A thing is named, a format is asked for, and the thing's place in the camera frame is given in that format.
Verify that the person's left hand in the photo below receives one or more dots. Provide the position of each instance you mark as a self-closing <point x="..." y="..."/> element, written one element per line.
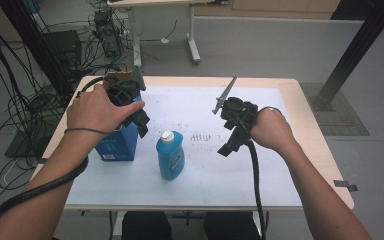
<point x="95" y="110"/>

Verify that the light wooden table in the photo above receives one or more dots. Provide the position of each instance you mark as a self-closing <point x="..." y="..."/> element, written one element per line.
<point x="313" y="140"/>

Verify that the white table mat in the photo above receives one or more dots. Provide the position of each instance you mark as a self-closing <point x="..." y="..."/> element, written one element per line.
<point x="186" y="100"/>

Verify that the person's left leg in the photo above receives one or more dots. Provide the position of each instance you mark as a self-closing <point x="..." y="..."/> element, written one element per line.
<point x="146" y="226"/>

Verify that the person's right leg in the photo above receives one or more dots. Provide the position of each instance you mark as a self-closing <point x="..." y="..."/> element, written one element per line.
<point x="230" y="226"/>

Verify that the black equipment box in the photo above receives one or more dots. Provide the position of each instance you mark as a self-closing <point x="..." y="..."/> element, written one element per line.
<point x="63" y="46"/>

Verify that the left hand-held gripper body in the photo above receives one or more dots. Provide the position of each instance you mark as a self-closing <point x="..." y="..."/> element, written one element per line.
<point x="125" y="91"/>

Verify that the grey tape strip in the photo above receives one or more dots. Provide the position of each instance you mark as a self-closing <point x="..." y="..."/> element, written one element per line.
<point x="345" y="185"/>

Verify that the person's leg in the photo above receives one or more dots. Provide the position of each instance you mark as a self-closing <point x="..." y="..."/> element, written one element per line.
<point x="146" y="226"/>
<point x="230" y="226"/>

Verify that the blue bottle with white cap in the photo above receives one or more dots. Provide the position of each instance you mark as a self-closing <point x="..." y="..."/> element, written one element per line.
<point x="170" y="156"/>

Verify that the white-legged desk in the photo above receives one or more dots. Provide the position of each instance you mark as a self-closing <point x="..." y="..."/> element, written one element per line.
<point x="193" y="40"/>

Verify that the dark floor mat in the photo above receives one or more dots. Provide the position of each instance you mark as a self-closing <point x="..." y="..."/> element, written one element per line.
<point x="20" y="146"/>

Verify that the grey floor mat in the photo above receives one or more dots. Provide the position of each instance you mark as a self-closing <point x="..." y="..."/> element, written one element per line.
<point x="343" y="116"/>

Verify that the person's right hand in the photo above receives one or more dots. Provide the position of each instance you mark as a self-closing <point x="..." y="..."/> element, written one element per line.
<point x="273" y="130"/>

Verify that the blue cardboard box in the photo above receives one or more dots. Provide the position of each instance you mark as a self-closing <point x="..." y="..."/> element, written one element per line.
<point x="120" y="146"/>

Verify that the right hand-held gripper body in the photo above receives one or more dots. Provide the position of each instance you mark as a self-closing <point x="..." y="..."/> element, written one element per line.
<point x="238" y="113"/>

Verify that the black wrist band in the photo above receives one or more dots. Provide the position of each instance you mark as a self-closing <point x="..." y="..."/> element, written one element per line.
<point x="86" y="129"/>

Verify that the black metal frame post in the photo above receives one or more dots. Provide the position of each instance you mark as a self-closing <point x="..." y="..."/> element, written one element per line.
<point x="36" y="43"/>
<point x="356" y="43"/>

